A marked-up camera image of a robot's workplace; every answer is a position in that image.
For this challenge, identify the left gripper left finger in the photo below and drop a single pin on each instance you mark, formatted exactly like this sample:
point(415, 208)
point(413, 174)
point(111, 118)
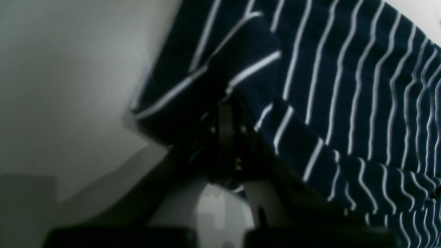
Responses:
point(205, 150)

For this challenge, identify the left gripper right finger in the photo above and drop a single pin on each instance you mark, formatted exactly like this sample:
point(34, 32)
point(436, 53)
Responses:
point(287, 212)

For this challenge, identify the navy white striped t-shirt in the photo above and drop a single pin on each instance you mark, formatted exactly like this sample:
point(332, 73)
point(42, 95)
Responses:
point(346, 92)

